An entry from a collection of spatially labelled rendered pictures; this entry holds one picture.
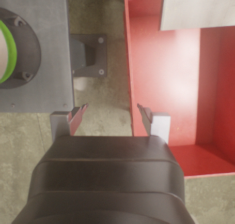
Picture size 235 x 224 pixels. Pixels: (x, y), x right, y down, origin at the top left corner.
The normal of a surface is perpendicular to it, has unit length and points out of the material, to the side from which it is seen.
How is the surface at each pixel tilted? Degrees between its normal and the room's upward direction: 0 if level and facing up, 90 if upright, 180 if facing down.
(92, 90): 0
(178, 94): 0
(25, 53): 77
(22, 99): 0
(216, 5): 30
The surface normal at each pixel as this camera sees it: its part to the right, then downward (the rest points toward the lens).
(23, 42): 0.96, -0.11
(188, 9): 0.04, 0.72
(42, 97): 0.00, 0.28
